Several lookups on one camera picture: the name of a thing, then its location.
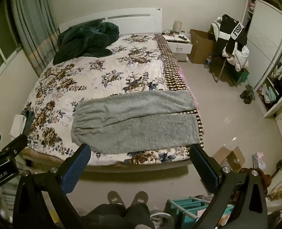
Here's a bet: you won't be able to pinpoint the white wardrobe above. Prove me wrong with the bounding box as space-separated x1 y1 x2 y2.
241 0 282 118

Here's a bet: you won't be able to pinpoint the person's legs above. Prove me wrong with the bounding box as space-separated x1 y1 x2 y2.
80 203 156 229

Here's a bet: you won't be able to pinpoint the pink bag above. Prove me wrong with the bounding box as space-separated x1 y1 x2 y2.
252 151 266 170

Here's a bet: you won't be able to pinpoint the grey fluffy pants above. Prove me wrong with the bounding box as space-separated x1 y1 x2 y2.
71 89 201 154

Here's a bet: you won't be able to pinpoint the teal bin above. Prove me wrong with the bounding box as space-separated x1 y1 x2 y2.
237 68 250 84

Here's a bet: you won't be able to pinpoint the chair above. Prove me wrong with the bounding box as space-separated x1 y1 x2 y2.
209 21 243 87

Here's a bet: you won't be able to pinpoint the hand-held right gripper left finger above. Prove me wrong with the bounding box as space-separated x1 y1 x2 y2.
13 144 92 229

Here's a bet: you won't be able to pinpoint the brown checked bed sheet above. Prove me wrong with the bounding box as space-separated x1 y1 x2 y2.
154 34 203 146

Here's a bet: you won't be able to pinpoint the floral blanket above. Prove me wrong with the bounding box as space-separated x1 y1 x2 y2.
22 34 203 166

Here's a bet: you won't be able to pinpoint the white nightstand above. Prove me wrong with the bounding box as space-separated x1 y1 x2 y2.
162 32 193 62

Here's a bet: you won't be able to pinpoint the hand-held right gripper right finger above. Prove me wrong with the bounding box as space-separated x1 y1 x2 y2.
189 144 268 229

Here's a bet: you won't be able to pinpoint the window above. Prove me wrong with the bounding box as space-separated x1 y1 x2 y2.
0 12 22 77

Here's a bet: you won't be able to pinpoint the teal rack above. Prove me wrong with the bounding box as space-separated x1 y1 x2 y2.
165 196 213 229

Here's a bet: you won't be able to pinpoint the large cardboard box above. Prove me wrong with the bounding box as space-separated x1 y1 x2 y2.
187 29 215 64

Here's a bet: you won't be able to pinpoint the open small cardboard box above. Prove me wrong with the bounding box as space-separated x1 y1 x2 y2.
213 145 246 173

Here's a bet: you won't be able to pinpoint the white bed frame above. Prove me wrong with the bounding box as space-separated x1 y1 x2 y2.
19 8 199 172

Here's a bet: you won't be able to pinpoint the dark green shoes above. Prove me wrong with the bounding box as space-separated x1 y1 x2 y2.
239 84 255 105

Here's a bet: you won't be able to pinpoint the black and white jacket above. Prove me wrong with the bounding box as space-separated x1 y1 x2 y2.
217 14 248 58

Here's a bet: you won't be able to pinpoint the grey slipper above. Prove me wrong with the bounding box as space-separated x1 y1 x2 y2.
107 191 126 207
131 191 149 206

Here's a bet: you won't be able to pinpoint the grey-green curtain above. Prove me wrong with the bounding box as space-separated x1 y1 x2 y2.
11 0 60 77

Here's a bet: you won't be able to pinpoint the white cloth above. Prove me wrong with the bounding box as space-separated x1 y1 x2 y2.
10 114 27 136

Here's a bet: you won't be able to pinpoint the dark green duvet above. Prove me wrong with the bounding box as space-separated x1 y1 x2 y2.
53 21 120 65

